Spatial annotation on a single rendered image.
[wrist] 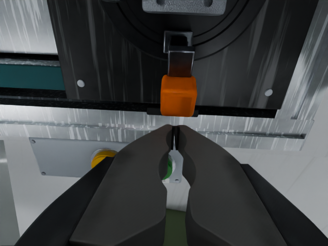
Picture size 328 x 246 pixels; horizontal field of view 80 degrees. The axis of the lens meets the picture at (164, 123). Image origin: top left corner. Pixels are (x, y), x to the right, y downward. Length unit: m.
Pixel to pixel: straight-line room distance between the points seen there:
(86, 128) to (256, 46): 0.21
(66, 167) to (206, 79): 0.23
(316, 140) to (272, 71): 0.25
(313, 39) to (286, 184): 0.33
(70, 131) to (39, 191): 0.30
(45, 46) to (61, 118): 0.09
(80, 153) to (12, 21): 0.18
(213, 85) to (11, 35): 0.25
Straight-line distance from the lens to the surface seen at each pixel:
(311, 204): 0.58
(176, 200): 0.49
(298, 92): 0.27
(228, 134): 0.26
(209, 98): 0.22
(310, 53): 0.26
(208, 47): 0.19
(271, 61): 0.23
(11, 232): 2.75
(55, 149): 0.31
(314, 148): 0.47
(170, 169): 0.27
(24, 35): 0.32
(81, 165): 0.31
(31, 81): 0.29
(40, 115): 0.29
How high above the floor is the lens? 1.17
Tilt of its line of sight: 62 degrees down
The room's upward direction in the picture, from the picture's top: 175 degrees counter-clockwise
